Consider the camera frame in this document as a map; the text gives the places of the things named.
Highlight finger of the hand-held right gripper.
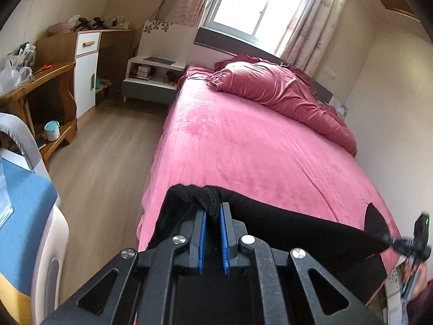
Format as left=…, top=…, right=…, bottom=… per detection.
left=385, top=236, right=411, bottom=255

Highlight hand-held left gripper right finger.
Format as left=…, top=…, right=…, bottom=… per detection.
left=221, top=202, right=386, bottom=325

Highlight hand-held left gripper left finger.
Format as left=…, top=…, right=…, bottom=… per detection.
left=41, top=209, right=207, bottom=325

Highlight black pants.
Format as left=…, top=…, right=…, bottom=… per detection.
left=148, top=184, right=393, bottom=312

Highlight person's right forearm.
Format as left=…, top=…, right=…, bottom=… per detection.
left=404, top=288, right=433, bottom=325

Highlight person's right hand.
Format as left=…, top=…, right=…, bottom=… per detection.
left=404, top=262, right=433, bottom=303

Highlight bed with pink sheet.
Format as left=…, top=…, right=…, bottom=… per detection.
left=137, top=66, right=403, bottom=268

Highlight pink duvet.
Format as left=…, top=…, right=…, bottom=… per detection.
left=205, top=53, right=358, bottom=156

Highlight white nightstand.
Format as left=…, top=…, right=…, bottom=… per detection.
left=122, top=55, right=188, bottom=104

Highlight grey headboard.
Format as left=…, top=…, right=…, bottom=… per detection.
left=193, top=27, right=335, bottom=104

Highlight grey and blue chair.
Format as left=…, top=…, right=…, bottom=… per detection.
left=0, top=112, right=70, bottom=325

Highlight teal and white bucket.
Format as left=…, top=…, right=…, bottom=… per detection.
left=44, top=121, right=62, bottom=142

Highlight white floral board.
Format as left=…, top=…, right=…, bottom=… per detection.
left=139, top=19, right=198, bottom=62

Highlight white cabinet with wooden top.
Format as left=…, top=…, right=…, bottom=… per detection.
left=35, top=28, right=134, bottom=121

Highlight wooden desk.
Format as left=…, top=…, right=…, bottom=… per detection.
left=0, top=61, right=78, bottom=171

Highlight white power strip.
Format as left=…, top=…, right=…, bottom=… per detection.
left=104, top=16, right=130, bottom=30

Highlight window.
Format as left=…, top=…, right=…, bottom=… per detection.
left=199, top=0, right=313, bottom=46

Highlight clear plastic bag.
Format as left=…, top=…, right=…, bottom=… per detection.
left=0, top=53, right=34, bottom=95

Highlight pink basket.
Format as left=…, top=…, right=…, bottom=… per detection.
left=47, top=21, right=78, bottom=35

